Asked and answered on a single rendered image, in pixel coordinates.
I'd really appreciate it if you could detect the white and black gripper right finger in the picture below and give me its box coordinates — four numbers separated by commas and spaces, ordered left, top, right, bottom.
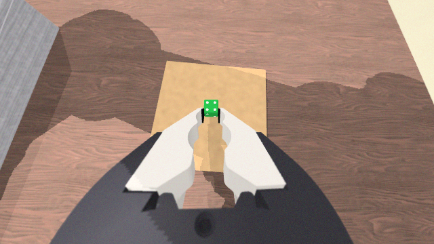
218, 108, 354, 244

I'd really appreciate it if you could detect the tan flat mat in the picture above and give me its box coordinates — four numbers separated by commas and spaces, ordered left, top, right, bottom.
151, 61, 267, 172

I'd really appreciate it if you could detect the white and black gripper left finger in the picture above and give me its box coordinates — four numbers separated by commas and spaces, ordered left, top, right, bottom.
50, 108, 204, 244

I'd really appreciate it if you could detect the green die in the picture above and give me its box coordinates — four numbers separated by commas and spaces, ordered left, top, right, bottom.
204, 100, 218, 117

